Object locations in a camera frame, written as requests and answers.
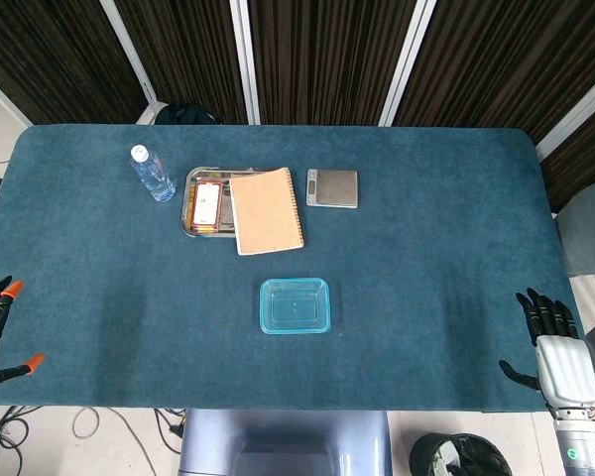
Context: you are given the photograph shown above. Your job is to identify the transparent blue plastic lid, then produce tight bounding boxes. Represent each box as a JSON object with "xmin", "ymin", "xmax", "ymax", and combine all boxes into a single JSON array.
[{"xmin": 259, "ymin": 277, "xmax": 333, "ymax": 336}]

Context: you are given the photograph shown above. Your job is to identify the black floor cable bundle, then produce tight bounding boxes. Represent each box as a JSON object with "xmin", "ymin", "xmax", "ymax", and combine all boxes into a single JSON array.
[{"xmin": 0, "ymin": 404, "xmax": 49, "ymax": 476}]

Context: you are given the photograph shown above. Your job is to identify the rectangular stainless steel tray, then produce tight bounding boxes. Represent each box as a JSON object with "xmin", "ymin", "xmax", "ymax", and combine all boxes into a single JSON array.
[{"xmin": 179, "ymin": 166, "xmax": 269, "ymax": 240}]

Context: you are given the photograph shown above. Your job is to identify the white floor cable loop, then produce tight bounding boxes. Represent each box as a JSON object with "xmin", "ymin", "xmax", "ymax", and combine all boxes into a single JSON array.
[{"xmin": 71, "ymin": 406, "xmax": 101, "ymax": 440}]

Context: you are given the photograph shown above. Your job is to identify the teal velvet table cloth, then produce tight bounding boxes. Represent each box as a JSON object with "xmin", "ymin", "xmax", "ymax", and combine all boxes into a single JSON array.
[{"xmin": 0, "ymin": 123, "xmax": 595, "ymax": 414}]

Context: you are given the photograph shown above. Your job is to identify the clear plastic container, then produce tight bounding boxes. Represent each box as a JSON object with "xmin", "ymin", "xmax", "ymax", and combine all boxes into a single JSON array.
[{"xmin": 260, "ymin": 278, "xmax": 332, "ymax": 335}]

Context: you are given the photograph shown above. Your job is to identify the black trash bin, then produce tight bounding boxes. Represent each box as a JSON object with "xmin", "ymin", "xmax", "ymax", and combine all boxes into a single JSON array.
[{"xmin": 409, "ymin": 432, "xmax": 515, "ymax": 476}]

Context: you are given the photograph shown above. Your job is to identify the red and white card box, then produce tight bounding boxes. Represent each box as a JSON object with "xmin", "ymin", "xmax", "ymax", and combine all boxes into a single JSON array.
[{"xmin": 189, "ymin": 180, "xmax": 225, "ymax": 233}]

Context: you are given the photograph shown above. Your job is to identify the dark slatted partition panel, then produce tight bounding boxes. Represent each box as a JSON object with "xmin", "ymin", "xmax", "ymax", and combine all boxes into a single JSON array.
[
  {"xmin": 0, "ymin": 0, "xmax": 148, "ymax": 125},
  {"xmin": 539, "ymin": 88, "xmax": 595, "ymax": 212},
  {"xmin": 113, "ymin": 0, "xmax": 252, "ymax": 125},
  {"xmin": 394, "ymin": 0, "xmax": 595, "ymax": 145},
  {"xmin": 247, "ymin": 0, "xmax": 420, "ymax": 126}
]

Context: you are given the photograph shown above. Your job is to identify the clear plastic water bottle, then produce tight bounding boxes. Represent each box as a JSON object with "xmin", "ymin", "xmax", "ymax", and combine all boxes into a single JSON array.
[{"xmin": 129, "ymin": 144, "xmax": 177, "ymax": 203}]

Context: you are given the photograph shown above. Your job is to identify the silver digital kitchen scale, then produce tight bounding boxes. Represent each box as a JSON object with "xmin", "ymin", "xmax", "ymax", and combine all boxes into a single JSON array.
[{"xmin": 304, "ymin": 169, "xmax": 359, "ymax": 209}]

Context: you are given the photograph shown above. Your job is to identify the black bag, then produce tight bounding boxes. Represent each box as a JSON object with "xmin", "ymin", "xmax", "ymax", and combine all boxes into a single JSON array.
[{"xmin": 154, "ymin": 102, "xmax": 219, "ymax": 126}]

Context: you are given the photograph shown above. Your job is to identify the kraft spiral notebook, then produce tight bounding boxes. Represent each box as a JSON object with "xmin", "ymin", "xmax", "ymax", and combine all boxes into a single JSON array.
[{"xmin": 228, "ymin": 167, "xmax": 306, "ymax": 257}]

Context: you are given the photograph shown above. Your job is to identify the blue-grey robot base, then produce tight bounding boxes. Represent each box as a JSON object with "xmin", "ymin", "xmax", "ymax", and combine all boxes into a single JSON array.
[{"xmin": 178, "ymin": 409, "xmax": 393, "ymax": 476}]

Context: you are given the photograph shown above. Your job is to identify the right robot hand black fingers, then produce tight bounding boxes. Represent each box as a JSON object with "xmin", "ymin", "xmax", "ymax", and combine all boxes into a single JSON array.
[{"xmin": 499, "ymin": 287, "xmax": 595, "ymax": 413}]

